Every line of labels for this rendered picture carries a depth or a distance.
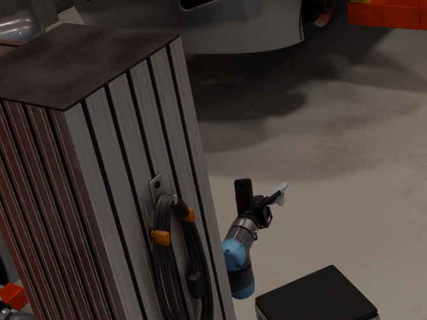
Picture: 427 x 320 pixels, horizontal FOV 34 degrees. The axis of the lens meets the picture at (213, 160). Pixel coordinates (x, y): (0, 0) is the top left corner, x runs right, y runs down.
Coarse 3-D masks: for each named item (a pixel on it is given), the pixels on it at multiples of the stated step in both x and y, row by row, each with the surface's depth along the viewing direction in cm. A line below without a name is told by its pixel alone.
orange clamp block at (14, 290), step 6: (6, 288) 246; (12, 288) 245; (18, 288) 244; (0, 294) 243; (6, 294) 243; (12, 294) 242; (18, 294) 243; (24, 294) 245; (6, 300) 240; (12, 300) 241; (18, 300) 244; (24, 300) 246; (12, 306) 242; (18, 306) 244
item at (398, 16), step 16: (352, 0) 490; (368, 0) 483; (384, 0) 484; (400, 0) 470; (416, 0) 463; (352, 16) 495; (368, 16) 488; (384, 16) 480; (400, 16) 474; (416, 16) 467
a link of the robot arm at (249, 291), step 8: (232, 272) 190; (240, 272) 190; (248, 272) 191; (232, 280) 192; (240, 280) 191; (248, 280) 192; (232, 288) 194; (240, 288) 193; (248, 288) 193; (232, 296) 196; (240, 296) 194; (248, 296) 195
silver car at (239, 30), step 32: (96, 0) 446; (128, 0) 427; (160, 0) 413; (192, 0) 405; (224, 0) 400; (256, 0) 401; (288, 0) 409; (320, 0) 445; (192, 32) 416; (224, 32) 411; (256, 32) 412; (288, 32) 420
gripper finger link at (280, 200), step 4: (280, 184) 208; (284, 184) 208; (276, 188) 206; (280, 188) 206; (284, 188) 207; (268, 192) 205; (272, 192) 205; (284, 192) 207; (268, 196) 204; (280, 196) 207; (284, 196) 208; (276, 200) 206; (280, 200) 207; (284, 200) 208; (272, 204) 206; (280, 204) 208
